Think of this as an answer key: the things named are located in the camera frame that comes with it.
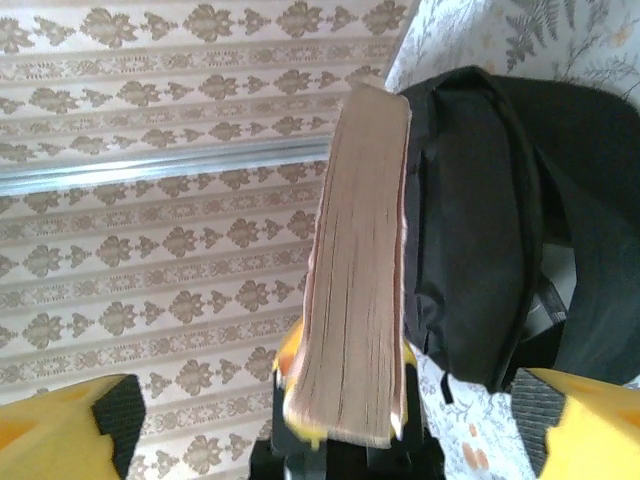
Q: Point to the aluminium frame post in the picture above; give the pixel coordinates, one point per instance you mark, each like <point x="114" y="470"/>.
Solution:
<point x="150" y="167"/>

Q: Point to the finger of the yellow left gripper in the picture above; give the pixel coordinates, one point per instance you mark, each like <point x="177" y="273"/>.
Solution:
<point x="410" y="365"/>
<point x="287" y="370"/>

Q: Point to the orange cover paperback book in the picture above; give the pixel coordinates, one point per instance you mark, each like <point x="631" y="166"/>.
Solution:
<point x="360" y="250"/>

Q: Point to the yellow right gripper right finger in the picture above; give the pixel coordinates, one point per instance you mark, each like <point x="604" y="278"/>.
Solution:
<point x="600" y="435"/>

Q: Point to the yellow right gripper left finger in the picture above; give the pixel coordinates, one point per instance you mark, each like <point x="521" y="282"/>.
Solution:
<point x="40" y="435"/>

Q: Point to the floral tablecloth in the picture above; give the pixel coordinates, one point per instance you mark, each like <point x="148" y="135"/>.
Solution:
<point x="575" y="30"/>

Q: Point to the black backpack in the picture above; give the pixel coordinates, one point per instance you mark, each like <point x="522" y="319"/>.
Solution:
<point x="475" y="225"/>

